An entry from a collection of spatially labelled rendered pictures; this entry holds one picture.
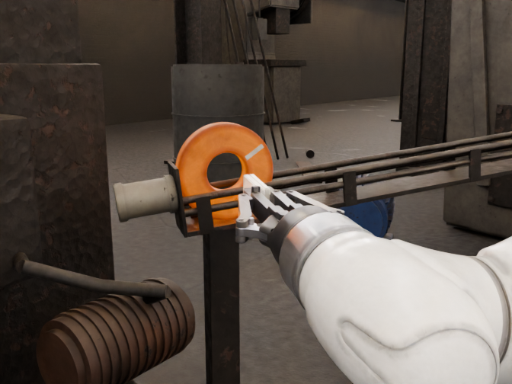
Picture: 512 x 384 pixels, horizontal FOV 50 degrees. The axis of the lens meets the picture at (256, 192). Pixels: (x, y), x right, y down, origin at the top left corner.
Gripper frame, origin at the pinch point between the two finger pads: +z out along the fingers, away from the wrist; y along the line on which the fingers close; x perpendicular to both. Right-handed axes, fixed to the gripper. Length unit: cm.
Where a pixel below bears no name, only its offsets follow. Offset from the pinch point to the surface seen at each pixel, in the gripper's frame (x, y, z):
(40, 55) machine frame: 14.9, -27.1, 37.6
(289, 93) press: -83, 287, 730
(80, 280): -13.8, -22.8, 8.2
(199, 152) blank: 2.1, -4.4, 15.0
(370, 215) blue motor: -59, 97, 135
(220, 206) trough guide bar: -6.0, -1.7, 12.3
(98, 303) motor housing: -17.9, -20.6, 8.4
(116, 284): -14.9, -18.1, 7.6
